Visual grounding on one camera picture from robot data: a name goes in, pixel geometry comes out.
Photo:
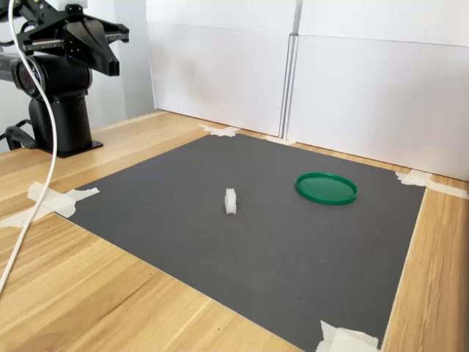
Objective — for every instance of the round green lid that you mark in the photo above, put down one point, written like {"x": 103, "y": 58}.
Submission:
{"x": 326, "y": 188}

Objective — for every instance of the small white plastic terminal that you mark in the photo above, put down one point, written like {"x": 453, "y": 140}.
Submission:
{"x": 230, "y": 203}

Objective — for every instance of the dark grey mat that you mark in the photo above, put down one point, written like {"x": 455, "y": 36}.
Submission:
{"x": 256, "y": 256}

